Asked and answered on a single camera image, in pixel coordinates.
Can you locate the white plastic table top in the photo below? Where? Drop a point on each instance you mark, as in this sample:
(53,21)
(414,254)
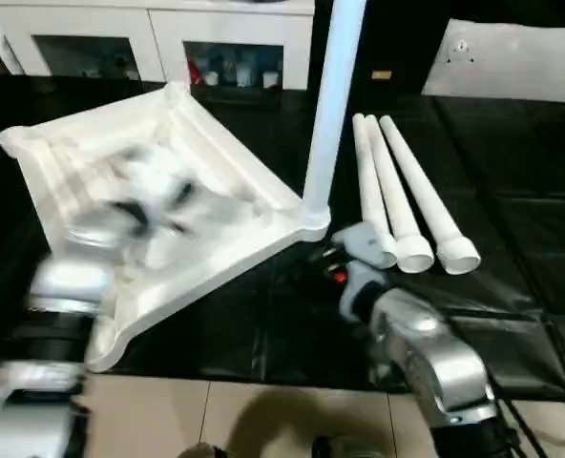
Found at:
(215,157)

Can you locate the white plastic table leg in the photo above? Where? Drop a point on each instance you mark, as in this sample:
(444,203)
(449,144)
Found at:
(425,191)
(332,119)
(392,200)
(368,181)

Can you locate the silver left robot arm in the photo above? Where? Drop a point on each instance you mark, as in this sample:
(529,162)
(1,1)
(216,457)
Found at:
(68,281)

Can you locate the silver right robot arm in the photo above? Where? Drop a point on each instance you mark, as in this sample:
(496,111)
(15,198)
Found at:
(430,343)

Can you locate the small white jar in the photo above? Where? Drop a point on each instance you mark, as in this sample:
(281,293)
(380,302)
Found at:
(210,78)

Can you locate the red item behind glass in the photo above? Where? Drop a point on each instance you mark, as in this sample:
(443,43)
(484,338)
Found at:
(194,71)

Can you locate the black work mat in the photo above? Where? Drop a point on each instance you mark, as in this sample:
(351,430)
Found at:
(502,191)

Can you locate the white glass-door cabinet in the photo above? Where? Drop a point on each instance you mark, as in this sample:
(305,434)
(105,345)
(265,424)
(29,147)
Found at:
(96,24)

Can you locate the small tan label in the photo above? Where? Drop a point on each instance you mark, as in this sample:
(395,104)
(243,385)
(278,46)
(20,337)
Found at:
(382,75)

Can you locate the dark cabinet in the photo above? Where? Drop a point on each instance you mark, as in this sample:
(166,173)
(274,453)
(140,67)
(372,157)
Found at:
(397,38)

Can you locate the white board with round fitting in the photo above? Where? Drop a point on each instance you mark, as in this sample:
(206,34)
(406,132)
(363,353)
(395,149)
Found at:
(502,62)

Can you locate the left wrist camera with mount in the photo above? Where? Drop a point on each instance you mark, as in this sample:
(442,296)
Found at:
(151,172)

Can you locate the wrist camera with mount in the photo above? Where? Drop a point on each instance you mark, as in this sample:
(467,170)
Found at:
(151,172)
(368,245)

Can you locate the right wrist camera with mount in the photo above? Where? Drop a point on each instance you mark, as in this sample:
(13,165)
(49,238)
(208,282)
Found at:
(368,245)

